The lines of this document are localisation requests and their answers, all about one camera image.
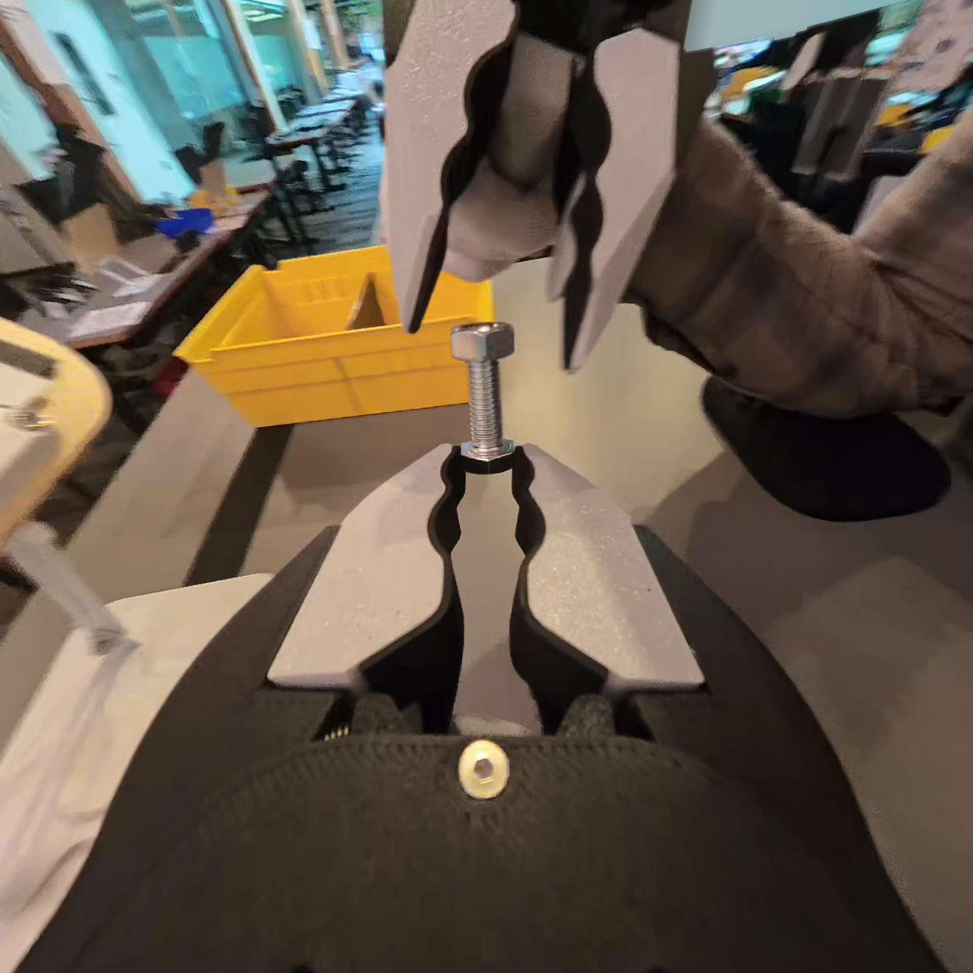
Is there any blue plastic bin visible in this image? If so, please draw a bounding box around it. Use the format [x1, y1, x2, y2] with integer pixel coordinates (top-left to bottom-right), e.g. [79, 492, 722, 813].
[155, 206, 217, 239]

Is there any yellow plastic storage bin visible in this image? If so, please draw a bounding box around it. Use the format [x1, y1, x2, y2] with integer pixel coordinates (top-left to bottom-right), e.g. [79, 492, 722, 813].
[173, 245, 495, 430]

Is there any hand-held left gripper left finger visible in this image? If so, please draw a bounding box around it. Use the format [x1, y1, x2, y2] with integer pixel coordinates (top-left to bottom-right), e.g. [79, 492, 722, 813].
[266, 444, 466, 734]

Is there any steel bolt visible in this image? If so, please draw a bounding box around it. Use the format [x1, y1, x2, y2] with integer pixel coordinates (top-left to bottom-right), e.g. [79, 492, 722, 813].
[450, 321, 516, 451]

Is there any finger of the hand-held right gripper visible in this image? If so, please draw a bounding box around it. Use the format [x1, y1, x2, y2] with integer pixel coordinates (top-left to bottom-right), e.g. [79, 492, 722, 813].
[546, 29, 683, 373]
[382, 0, 523, 335]

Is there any person's right forearm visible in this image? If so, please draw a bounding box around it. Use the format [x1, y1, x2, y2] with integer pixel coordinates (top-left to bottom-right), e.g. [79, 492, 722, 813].
[627, 114, 973, 419]

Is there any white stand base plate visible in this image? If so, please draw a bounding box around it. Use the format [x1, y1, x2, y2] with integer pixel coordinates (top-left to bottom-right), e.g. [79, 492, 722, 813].
[0, 572, 275, 966]

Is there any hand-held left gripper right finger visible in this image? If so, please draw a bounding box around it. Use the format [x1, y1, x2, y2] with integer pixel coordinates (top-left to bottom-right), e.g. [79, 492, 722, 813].
[508, 443, 708, 736]

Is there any wooden document stand board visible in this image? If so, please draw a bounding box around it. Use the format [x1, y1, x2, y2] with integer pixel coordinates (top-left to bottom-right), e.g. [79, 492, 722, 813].
[0, 318, 114, 541]

